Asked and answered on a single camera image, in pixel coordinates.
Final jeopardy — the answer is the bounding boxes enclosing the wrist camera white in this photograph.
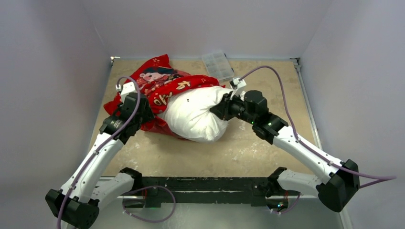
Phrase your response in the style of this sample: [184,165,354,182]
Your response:
[229,77,246,100]
[115,82,137,102]

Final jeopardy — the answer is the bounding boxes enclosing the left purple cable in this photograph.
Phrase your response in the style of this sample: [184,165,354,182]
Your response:
[56,75,141,229]

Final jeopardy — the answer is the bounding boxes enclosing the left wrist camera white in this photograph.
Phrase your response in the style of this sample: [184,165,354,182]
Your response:
[115,82,137,102]

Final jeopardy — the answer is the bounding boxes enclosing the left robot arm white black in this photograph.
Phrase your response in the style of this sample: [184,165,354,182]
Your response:
[45,93,154,229]

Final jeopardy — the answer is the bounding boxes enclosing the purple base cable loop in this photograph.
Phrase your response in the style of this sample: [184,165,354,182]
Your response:
[122,186,176,224]

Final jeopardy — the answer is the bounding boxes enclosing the white pillow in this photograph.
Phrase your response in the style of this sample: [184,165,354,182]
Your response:
[158,86,233,143]

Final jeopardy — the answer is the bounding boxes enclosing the clear plastic organizer box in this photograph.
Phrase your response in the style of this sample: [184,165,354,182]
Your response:
[202,51,234,81]

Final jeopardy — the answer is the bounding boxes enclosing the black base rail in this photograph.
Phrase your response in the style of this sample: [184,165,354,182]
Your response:
[135,177,274,208]

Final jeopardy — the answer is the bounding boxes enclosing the red patterned pillowcase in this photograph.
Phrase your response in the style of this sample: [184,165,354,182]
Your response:
[104,53,226,140]

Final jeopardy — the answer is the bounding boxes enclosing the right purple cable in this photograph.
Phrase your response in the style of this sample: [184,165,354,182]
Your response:
[239,65,397,189]

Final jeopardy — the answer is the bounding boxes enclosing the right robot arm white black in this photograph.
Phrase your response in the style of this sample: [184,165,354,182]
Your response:
[209,90,360,212]

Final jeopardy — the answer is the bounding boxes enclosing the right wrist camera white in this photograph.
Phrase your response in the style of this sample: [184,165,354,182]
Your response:
[229,77,246,100]

